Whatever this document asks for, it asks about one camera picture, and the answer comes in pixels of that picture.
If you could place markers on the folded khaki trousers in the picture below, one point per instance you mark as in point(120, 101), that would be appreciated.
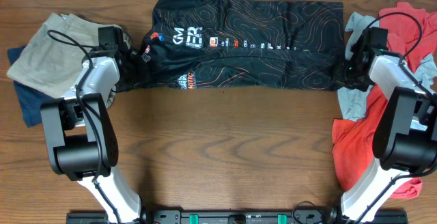
point(52, 67)

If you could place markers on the black patterned cycling jersey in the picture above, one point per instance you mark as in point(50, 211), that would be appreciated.
point(196, 44)

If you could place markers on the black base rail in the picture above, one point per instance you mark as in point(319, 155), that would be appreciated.
point(298, 216)

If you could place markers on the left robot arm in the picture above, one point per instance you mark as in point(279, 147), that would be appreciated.
point(81, 141)

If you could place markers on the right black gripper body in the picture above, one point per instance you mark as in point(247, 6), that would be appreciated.
point(347, 76)

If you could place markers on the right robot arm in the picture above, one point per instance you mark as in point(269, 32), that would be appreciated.
point(404, 143)

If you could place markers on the light grey t-shirt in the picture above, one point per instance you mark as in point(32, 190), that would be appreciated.
point(353, 102)

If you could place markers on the red t-shirt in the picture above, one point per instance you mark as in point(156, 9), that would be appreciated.
point(411, 32)

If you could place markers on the folded navy blue garment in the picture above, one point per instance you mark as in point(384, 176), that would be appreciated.
point(30, 101)

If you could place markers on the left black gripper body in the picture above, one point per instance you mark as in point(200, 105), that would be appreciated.
point(138, 72)

